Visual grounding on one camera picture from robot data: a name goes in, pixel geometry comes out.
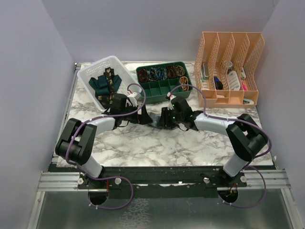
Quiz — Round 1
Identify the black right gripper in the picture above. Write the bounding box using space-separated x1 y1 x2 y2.
157 106 184 127

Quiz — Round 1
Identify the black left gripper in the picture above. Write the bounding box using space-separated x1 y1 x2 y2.
121 103 153 125

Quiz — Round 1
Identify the grey blue floral tie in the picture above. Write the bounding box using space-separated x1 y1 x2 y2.
148 112 162 129

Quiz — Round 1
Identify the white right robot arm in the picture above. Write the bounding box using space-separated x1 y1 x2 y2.
157 96 267 187

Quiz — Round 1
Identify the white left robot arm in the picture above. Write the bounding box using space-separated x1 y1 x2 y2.
55 92 152 188

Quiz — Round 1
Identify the black gold leaf tie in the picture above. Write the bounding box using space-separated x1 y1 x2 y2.
95 67 122 109

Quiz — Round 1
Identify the white plastic basket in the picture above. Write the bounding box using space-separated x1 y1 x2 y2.
77 56 142 111

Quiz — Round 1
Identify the dark green tie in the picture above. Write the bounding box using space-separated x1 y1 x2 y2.
89 75 122 96

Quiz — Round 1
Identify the orange patterned rolled tie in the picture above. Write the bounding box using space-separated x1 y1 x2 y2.
179 76 189 92

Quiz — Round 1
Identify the green compartment tray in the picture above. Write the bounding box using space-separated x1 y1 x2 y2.
136 62 192 104

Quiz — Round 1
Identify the tan rolled tie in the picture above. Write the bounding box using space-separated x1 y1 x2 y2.
174 65 186 78

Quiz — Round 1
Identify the red brown rolled tie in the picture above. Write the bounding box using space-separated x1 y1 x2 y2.
166 65 177 79

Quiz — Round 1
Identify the dark blue rolled tie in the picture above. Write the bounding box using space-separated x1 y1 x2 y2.
156 67 167 81

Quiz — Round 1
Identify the blue black item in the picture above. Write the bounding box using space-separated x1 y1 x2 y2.
213 76 224 90

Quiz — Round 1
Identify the white ribbed item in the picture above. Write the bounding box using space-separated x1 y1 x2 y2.
227 71 241 91

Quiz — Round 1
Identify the orange file organizer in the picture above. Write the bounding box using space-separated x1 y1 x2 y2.
194 31 265 108

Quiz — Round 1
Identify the pink marker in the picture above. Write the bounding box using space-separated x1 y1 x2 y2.
242 81 248 91

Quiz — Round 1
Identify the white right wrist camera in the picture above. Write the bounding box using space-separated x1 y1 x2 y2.
166 92 176 110

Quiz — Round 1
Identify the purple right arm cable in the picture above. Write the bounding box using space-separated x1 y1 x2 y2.
166 83 273 170

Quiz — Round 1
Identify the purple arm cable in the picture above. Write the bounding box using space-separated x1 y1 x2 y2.
65 83 146 179
166 83 273 170

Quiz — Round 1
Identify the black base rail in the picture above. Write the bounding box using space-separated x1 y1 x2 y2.
47 164 251 198

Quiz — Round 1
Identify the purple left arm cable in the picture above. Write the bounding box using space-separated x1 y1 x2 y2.
65 83 146 179

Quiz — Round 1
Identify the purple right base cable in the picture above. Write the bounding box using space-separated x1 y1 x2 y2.
218 166 267 208

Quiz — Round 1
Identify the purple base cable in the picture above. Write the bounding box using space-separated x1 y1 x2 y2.
218 166 267 208
87 176 134 211

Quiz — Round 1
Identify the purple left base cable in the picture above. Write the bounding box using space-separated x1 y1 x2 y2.
87 176 134 211

